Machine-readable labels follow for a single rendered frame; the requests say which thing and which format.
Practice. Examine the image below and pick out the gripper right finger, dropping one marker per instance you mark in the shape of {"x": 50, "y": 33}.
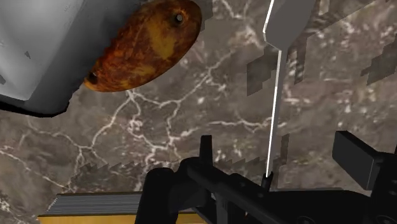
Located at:
{"x": 356, "y": 159}

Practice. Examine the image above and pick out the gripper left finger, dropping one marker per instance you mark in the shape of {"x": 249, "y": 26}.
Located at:
{"x": 173, "y": 189}

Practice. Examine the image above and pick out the brown potato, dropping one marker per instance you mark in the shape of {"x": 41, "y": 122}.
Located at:
{"x": 145, "y": 46}

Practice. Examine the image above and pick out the yellow book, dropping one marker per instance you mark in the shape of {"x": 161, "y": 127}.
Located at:
{"x": 93, "y": 208}

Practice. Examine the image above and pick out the grey spatula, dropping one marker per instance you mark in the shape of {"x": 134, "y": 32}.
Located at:
{"x": 287, "y": 24}

